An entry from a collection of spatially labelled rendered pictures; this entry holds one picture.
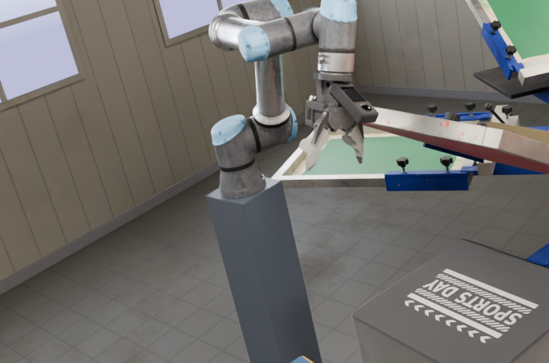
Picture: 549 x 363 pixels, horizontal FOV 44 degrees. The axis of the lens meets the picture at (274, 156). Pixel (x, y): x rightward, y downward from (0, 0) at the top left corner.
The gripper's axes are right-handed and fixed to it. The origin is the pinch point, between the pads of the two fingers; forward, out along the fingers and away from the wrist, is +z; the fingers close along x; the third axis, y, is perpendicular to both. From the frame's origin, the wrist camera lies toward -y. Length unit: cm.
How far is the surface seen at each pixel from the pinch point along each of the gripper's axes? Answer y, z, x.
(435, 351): -7, 48, -29
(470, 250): 16, 35, -69
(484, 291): 0, 40, -55
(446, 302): 5, 43, -46
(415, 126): -7.9, -9.3, -14.6
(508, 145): -29.2, -8.4, -17.5
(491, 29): 87, -29, -164
